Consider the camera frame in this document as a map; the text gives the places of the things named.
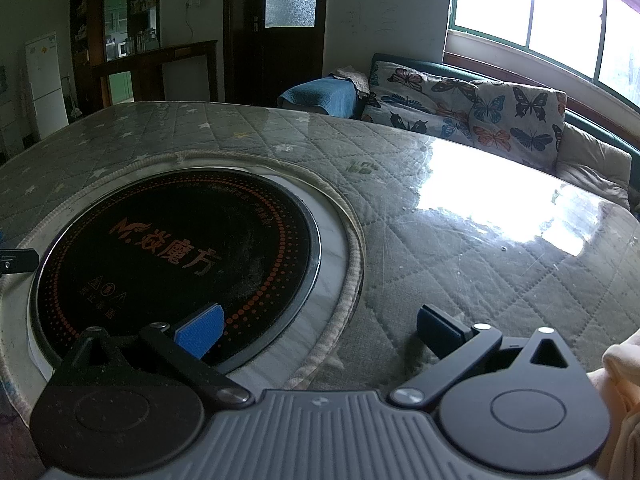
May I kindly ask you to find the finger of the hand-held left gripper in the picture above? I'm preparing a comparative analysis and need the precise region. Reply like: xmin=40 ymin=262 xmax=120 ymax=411
xmin=0 ymin=247 xmax=40 ymax=275

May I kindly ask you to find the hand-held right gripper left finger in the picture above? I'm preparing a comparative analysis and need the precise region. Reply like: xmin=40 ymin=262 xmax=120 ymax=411
xmin=47 ymin=303 xmax=253 ymax=408

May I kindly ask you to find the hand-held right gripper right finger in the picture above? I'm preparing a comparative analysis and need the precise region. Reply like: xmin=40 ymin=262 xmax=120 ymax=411
xmin=416 ymin=304 xmax=588 ymax=408

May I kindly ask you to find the cream garment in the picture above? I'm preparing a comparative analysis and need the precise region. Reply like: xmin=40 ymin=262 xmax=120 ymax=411
xmin=587 ymin=329 xmax=640 ymax=480

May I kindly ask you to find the round black induction cooktop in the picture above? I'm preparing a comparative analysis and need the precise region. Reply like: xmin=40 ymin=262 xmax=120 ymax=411
xmin=29 ymin=169 xmax=321 ymax=376

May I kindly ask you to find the white refrigerator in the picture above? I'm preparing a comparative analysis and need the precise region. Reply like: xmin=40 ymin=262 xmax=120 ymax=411
xmin=25 ymin=32 xmax=70 ymax=142

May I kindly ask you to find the butterfly print cushion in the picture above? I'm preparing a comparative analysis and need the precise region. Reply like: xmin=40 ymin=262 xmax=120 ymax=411
xmin=440 ymin=80 xmax=568 ymax=171
xmin=361 ymin=61 xmax=481 ymax=136

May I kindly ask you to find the beige cushion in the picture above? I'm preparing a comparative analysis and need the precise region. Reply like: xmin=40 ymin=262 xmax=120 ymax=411
xmin=556 ymin=124 xmax=633 ymax=211

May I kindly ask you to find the dark wooden counter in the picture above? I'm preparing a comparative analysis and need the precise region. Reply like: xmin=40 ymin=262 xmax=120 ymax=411
xmin=91 ymin=40 xmax=219 ymax=108

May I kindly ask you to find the dark wooden shelf cabinet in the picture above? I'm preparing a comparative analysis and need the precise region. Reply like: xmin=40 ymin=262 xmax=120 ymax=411
xmin=70 ymin=0 xmax=163 ymax=106

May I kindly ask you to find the blue pillow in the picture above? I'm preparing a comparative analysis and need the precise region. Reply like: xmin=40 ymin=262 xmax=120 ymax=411
xmin=277 ymin=76 xmax=370 ymax=120

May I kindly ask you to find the teal sofa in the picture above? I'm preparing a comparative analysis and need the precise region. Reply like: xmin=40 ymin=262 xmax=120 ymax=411
xmin=372 ymin=52 xmax=640 ymax=211

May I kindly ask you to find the beige towel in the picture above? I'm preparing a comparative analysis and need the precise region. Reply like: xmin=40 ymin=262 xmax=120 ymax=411
xmin=332 ymin=66 xmax=371 ymax=98

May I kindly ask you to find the dark wooden door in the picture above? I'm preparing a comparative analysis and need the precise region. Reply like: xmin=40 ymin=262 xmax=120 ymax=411
xmin=223 ymin=0 xmax=331 ymax=108

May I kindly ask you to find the green framed window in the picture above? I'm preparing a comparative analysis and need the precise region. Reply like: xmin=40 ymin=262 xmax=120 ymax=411
xmin=447 ymin=0 xmax=640 ymax=116

